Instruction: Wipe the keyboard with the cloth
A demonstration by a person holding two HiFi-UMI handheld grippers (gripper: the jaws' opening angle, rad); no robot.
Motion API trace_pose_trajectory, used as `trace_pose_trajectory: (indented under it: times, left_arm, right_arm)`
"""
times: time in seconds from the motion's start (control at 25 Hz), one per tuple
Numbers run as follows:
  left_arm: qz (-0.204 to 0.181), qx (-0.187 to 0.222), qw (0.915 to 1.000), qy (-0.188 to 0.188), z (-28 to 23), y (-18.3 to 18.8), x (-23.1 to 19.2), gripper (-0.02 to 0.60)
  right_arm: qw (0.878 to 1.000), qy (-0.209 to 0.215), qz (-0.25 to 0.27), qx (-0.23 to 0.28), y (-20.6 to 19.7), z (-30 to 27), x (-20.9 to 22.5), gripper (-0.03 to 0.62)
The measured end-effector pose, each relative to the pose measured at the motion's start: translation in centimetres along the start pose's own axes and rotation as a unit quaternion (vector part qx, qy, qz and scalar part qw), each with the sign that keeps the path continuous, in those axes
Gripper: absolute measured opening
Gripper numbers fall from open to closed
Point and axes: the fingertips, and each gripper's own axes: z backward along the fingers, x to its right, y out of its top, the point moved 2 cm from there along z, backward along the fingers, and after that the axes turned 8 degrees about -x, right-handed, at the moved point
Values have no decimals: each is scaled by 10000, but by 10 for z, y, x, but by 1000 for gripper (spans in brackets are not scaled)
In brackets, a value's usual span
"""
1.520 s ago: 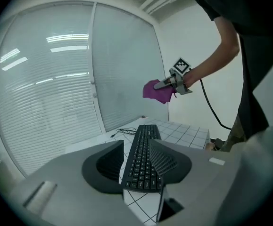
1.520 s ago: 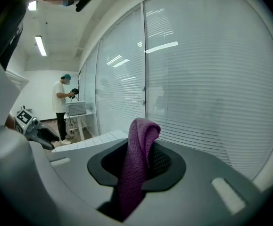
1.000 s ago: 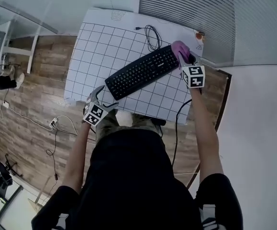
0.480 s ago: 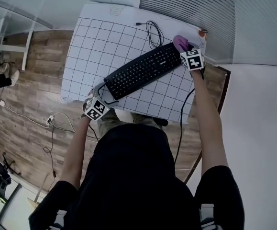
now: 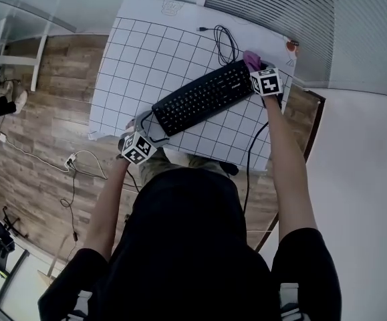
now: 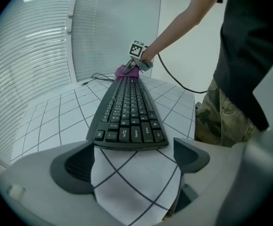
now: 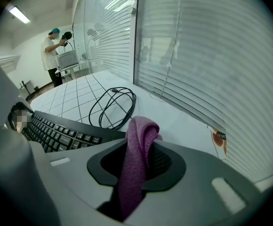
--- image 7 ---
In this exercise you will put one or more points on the black keyboard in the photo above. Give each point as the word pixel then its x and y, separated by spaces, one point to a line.
pixel 63 135

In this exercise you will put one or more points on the purple cloth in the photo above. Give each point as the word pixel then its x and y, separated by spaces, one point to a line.
pixel 134 168

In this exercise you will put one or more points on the striped glass partition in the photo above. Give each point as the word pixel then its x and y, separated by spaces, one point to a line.
pixel 108 32

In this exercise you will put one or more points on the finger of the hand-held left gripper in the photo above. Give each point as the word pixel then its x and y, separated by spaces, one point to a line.
pixel 23 106
pixel 10 122

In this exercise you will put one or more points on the white desk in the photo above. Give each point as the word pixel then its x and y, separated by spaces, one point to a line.
pixel 84 62

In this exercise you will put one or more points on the white grille appliance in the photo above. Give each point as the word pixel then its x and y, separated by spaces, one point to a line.
pixel 66 59

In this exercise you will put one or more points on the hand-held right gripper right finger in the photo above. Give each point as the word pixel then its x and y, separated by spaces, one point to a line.
pixel 197 178

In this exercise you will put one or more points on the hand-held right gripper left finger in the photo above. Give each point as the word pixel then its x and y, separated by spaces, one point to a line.
pixel 75 178

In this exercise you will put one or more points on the teal cap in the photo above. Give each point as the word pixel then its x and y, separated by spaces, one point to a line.
pixel 55 30

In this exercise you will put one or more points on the white window blinds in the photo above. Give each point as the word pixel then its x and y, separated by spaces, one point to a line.
pixel 209 67

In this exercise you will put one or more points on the ceiling light panel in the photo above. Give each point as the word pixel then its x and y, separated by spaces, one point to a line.
pixel 19 14

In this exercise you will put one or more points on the table with white grid cloth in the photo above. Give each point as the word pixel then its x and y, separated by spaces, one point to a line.
pixel 79 98

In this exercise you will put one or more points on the black handheld device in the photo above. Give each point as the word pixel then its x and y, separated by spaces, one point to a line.
pixel 67 36

